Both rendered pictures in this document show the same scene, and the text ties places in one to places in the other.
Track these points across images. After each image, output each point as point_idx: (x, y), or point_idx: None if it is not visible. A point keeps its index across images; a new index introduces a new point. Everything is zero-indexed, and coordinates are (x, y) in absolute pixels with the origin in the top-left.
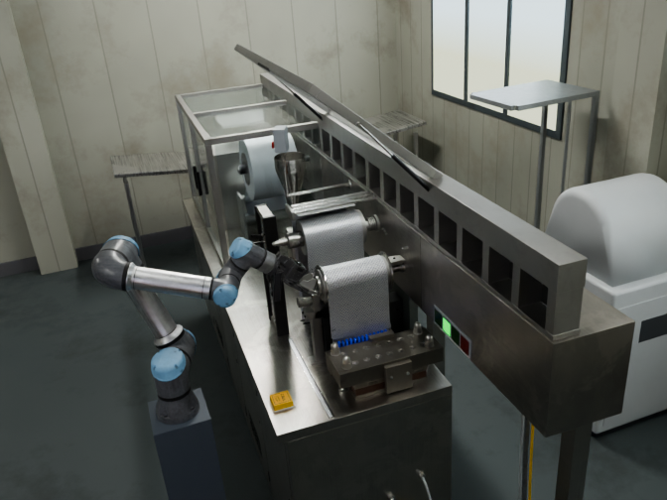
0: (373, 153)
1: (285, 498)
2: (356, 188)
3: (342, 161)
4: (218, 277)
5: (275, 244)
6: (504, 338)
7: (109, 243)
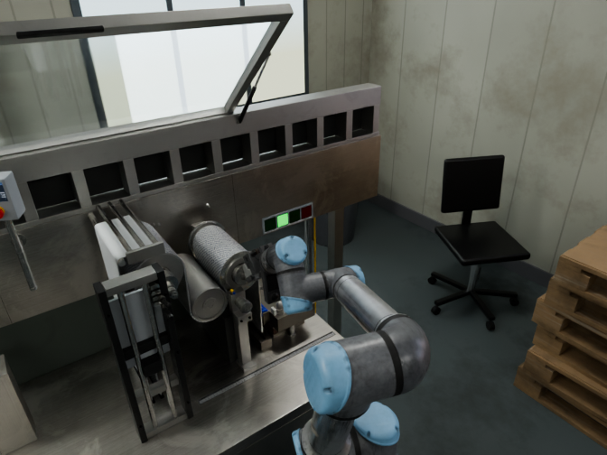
0: (103, 148)
1: None
2: (50, 230)
3: None
4: (307, 299)
5: (177, 293)
6: (344, 168)
7: (362, 348)
